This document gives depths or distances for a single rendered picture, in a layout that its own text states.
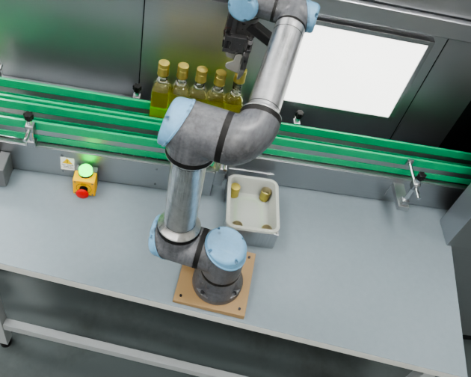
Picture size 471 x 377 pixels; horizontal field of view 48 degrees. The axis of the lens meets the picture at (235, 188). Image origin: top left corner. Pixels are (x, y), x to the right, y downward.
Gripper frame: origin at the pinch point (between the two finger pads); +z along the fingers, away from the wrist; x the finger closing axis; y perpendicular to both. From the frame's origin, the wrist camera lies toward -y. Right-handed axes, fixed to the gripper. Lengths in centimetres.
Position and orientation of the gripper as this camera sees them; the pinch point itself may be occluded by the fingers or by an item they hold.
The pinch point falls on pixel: (241, 71)
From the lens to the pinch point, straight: 165.7
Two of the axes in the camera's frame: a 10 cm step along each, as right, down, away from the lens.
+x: -0.1, 7.6, -6.4
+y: -9.8, -1.3, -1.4
